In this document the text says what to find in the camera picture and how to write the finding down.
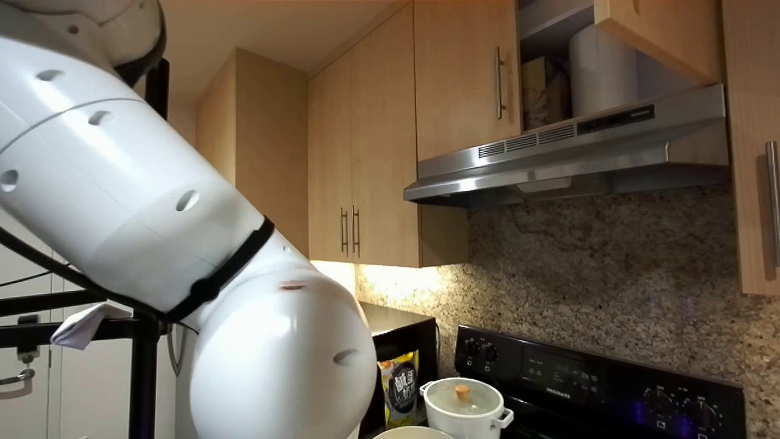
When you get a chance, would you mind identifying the short steel cabinet handle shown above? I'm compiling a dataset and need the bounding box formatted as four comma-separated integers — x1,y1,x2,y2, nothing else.
349,205,364,258
337,205,352,258

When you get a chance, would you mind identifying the white pot with lid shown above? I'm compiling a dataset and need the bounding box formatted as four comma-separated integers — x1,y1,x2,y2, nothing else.
416,373,517,439

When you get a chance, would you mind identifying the steel bar door handle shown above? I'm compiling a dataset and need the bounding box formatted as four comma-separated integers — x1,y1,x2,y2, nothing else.
493,45,511,125

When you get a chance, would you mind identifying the white door panel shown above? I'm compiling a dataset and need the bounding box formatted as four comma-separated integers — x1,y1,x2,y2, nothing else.
0,336,137,439

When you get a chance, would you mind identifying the black metal stand frame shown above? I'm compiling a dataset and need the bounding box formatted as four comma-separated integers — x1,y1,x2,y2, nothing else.
0,57,176,439

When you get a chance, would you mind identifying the stainless steel range hood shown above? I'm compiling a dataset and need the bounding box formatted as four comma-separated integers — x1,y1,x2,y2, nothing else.
402,83,732,207

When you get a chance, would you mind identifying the tall wooden cabinet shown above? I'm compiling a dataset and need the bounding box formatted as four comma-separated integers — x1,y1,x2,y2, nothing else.
192,47,313,258

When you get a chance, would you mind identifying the metal door pull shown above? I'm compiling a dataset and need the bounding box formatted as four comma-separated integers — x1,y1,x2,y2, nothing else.
0,365,38,400

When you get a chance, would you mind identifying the brown cardboard box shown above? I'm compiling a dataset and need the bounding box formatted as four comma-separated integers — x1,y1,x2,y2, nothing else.
519,55,572,135

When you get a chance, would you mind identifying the white paper tag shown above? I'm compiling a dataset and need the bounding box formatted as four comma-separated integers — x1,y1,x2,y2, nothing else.
48,301,135,354

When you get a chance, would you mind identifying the white bowl rim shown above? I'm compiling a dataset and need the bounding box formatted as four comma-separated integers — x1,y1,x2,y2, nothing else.
370,422,453,439

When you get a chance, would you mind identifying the steel bar cabinet handle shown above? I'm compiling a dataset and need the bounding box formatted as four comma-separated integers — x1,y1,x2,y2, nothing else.
761,139,780,269

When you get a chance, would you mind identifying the black arm strap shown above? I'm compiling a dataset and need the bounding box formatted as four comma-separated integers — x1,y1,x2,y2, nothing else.
163,215,281,324

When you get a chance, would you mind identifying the black electric stove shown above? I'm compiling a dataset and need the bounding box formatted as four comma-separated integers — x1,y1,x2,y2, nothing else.
452,324,749,439

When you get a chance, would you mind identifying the wooden double door wall cabinet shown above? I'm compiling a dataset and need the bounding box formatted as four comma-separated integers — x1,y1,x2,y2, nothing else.
305,0,470,271

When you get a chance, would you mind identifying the yellow black coffee bag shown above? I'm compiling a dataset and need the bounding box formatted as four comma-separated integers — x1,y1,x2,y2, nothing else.
375,349,426,429

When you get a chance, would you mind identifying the wooden hood cabinet door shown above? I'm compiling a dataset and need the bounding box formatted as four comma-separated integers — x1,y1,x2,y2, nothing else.
592,0,726,89
413,0,524,163

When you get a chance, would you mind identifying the wooden wall cabinet row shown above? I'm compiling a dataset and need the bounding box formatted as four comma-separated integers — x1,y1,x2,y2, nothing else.
719,0,780,297

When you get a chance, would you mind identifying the white cabinet shelf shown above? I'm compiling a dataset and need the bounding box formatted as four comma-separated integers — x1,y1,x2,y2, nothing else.
517,0,598,62

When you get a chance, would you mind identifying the black countertop appliance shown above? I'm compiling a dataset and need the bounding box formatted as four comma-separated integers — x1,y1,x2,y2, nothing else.
357,301,442,439

